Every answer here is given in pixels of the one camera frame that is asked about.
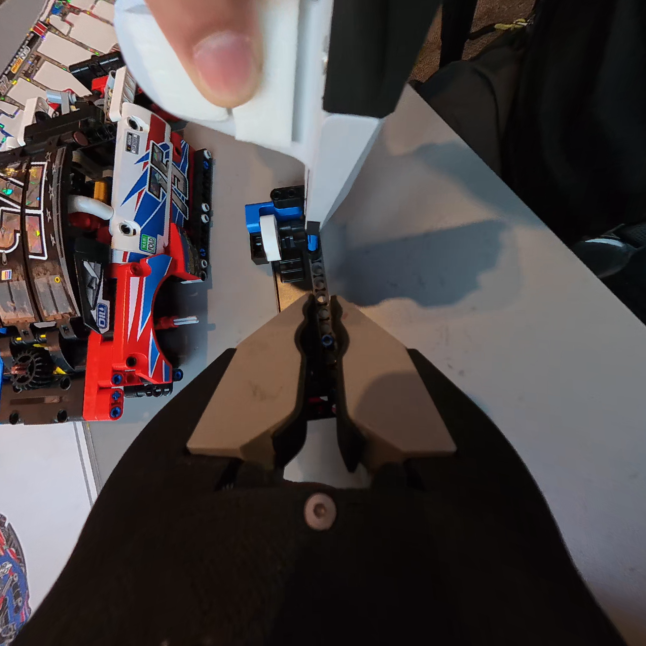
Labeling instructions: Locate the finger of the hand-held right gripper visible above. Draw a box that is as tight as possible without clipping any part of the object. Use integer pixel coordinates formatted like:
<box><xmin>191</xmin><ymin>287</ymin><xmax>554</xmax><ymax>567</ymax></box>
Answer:
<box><xmin>301</xmin><ymin>111</ymin><xmax>384</xmax><ymax>233</ymax></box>

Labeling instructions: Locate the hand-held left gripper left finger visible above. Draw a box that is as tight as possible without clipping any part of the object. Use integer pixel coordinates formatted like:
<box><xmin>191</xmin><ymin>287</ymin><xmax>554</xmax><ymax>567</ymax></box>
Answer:
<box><xmin>186</xmin><ymin>296</ymin><xmax>314</xmax><ymax>470</ymax></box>

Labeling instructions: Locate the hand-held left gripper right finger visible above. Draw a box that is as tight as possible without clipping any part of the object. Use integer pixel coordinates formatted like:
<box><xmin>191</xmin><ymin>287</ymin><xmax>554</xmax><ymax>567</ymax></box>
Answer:
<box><xmin>331</xmin><ymin>296</ymin><xmax>457</xmax><ymax>473</ymax></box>

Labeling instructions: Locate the small toy brick assembly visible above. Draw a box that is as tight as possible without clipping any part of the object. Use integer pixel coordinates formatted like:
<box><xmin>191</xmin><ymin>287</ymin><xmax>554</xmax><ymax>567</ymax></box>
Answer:
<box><xmin>246</xmin><ymin>185</ymin><xmax>339</xmax><ymax>420</ymax></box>

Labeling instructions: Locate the red black toy race car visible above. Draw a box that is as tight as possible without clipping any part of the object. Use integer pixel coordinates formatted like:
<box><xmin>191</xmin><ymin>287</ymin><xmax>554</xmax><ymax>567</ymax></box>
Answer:
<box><xmin>0</xmin><ymin>0</ymin><xmax>215</xmax><ymax>425</ymax></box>

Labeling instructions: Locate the grey desk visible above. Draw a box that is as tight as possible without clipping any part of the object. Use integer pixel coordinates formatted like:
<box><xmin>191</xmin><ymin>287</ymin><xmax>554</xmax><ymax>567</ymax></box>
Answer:
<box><xmin>76</xmin><ymin>86</ymin><xmax>646</xmax><ymax>646</ymax></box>

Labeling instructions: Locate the person's right hand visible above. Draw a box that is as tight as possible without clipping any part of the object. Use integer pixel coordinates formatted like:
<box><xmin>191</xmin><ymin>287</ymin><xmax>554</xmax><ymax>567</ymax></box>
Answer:
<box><xmin>150</xmin><ymin>0</ymin><xmax>265</xmax><ymax>110</ymax></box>

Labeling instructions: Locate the open instruction booklet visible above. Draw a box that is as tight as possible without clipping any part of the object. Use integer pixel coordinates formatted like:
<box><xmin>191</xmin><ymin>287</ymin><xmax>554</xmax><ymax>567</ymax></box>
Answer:
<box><xmin>0</xmin><ymin>422</ymin><xmax>102</xmax><ymax>646</ymax></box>

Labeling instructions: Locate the person's black clothing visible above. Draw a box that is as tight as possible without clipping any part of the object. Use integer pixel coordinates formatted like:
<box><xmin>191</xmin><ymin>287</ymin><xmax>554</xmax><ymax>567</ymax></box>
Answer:
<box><xmin>419</xmin><ymin>0</ymin><xmax>646</xmax><ymax>324</ymax></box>

